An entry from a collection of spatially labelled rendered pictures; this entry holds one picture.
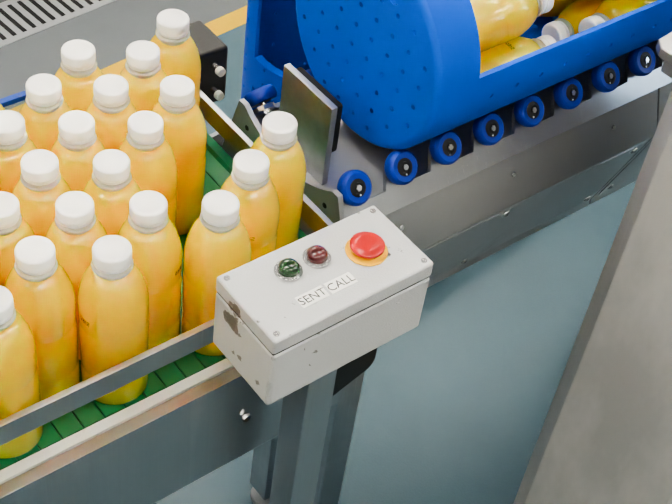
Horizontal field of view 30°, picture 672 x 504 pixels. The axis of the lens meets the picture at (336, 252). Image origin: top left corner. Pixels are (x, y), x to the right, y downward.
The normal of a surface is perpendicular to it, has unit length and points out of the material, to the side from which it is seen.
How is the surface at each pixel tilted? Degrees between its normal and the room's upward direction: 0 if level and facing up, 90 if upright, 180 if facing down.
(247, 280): 0
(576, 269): 0
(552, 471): 90
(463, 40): 61
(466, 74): 77
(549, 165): 70
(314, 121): 90
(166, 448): 90
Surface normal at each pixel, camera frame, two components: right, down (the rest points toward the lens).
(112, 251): 0.11, -0.69
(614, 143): 0.61, 0.35
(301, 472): 0.60, 0.62
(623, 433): -0.72, 0.44
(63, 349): 0.76, 0.52
